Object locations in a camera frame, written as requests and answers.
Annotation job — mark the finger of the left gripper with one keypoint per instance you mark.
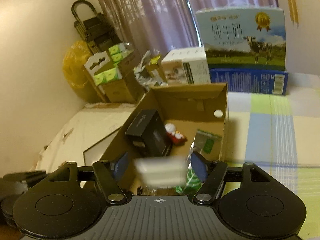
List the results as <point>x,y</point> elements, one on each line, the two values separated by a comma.
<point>25,176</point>

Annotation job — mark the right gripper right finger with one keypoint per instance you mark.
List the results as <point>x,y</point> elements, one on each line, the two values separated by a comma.
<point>211,174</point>

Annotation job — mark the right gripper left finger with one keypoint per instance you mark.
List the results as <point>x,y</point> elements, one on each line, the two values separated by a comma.
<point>107,174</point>

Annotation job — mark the white plastic box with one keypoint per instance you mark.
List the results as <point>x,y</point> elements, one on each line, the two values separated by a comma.
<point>161,172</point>

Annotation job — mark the silver green tea pouch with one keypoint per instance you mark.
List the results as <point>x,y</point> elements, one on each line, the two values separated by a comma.
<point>205,148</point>

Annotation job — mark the red toy figure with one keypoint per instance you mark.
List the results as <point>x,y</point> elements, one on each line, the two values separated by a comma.
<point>175,136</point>

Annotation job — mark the black shaver box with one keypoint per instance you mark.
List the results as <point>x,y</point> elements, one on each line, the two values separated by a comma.
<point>148,134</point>

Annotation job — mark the clear plastic cup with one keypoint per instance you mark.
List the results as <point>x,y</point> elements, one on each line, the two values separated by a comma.
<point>155,191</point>

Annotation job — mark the open brown cardboard box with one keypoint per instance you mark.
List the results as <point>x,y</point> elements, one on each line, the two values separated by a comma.
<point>188,108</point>

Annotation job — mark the checked tablecloth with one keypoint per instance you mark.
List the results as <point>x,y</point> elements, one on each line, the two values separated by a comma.
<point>281,135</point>

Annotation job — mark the tissue packs cardboard box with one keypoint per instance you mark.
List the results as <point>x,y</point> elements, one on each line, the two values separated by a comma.
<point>112,74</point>

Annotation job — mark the blue flat box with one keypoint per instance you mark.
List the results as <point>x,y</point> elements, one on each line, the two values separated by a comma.
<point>251,80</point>

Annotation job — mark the white appliance box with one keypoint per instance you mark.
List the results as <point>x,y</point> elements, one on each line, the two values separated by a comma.
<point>186,66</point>

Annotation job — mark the yellow plastic bag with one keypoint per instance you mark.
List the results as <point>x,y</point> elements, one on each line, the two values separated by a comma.
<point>72,67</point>

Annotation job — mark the milk carton gift box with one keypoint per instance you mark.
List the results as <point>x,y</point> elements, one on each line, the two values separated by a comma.
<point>243,37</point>

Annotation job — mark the black folding cart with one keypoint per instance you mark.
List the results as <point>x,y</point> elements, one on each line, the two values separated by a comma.
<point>97,32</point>

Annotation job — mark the purple curtain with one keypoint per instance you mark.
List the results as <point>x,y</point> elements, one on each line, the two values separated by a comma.
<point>163,25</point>

